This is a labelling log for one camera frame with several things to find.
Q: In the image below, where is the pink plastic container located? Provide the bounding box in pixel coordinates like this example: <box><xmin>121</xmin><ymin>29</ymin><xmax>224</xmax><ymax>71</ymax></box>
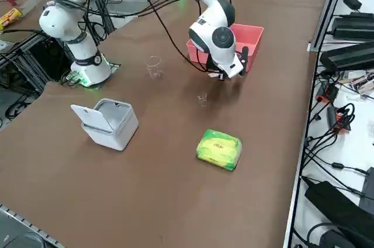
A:
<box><xmin>186</xmin><ymin>23</ymin><xmax>265</xmax><ymax>73</ymax></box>

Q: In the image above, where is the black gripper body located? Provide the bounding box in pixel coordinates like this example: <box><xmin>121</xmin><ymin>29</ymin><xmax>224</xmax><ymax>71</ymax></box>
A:
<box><xmin>206</xmin><ymin>54</ymin><xmax>223</xmax><ymax>75</ymax></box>

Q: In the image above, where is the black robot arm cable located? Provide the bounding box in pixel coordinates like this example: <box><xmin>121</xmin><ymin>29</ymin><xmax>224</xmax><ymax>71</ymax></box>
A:
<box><xmin>84</xmin><ymin>0</ymin><xmax>234</xmax><ymax>73</ymax></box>

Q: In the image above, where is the yellow snack packet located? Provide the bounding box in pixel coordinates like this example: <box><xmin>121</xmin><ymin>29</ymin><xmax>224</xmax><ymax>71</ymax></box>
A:
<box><xmin>0</xmin><ymin>7</ymin><xmax>23</xmax><ymax>31</ymax></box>

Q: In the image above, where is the ribbed aluminium rail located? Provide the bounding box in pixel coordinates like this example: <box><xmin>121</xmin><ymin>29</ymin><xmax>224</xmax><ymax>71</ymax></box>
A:
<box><xmin>0</xmin><ymin>202</ymin><xmax>65</xmax><ymax>248</ymax></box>

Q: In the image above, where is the black orange plug adapter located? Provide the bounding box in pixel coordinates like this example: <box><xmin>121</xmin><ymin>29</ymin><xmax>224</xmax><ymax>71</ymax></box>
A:
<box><xmin>326</xmin><ymin>106</ymin><xmax>352</xmax><ymax>134</ymax></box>

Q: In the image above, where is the large glass beaker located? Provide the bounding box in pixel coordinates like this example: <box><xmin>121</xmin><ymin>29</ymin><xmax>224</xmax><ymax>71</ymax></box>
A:
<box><xmin>145</xmin><ymin>55</ymin><xmax>164</xmax><ymax>83</ymax></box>

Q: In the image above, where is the large black power supply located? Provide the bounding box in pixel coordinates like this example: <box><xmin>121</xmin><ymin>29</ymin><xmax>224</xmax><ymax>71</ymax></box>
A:
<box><xmin>319</xmin><ymin>40</ymin><xmax>374</xmax><ymax>73</ymax></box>
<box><xmin>331</xmin><ymin>11</ymin><xmax>374</xmax><ymax>42</ymax></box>

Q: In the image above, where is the white lidded trash bin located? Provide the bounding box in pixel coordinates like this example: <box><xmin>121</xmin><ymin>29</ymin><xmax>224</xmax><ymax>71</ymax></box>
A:
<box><xmin>70</xmin><ymin>98</ymin><xmax>140</xmax><ymax>152</ymax></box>

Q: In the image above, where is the aluminium frame post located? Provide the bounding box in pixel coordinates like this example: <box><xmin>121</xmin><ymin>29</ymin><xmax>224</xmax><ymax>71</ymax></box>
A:
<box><xmin>307</xmin><ymin>0</ymin><xmax>351</xmax><ymax>53</ymax></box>

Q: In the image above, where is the small black power adapter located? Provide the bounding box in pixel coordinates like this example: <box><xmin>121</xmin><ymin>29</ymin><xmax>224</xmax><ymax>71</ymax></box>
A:
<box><xmin>340</xmin><ymin>0</ymin><xmax>363</xmax><ymax>11</ymax></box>

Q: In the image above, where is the green tissue pack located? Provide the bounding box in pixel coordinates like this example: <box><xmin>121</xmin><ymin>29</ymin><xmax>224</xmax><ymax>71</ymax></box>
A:
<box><xmin>195</xmin><ymin>129</ymin><xmax>243</xmax><ymax>172</ymax></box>

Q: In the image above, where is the black red power device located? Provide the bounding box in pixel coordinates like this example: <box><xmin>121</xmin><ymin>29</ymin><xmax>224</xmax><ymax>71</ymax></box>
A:
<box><xmin>317</xmin><ymin>81</ymin><xmax>340</xmax><ymax>104</ymax></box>

